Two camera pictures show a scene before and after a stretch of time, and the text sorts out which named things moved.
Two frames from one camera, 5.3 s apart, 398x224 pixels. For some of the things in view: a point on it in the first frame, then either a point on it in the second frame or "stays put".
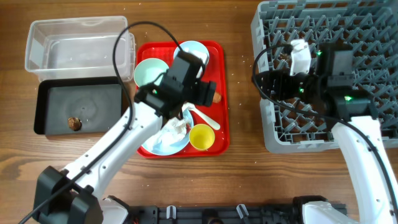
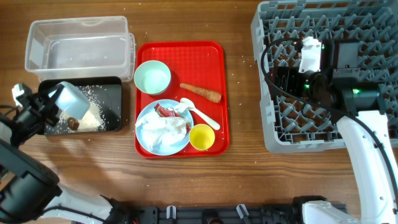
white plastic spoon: [191, 107] stays put
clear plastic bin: [80, 46] stays put
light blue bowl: [196, 48] → [71, 100]
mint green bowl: [148, 70] stays put
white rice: [203, 55] → [94, 119]
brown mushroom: [74, 124] stays put
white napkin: [174, 130] stays put
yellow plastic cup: [201, 137] stays put
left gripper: [204, 92] → [43, 106]
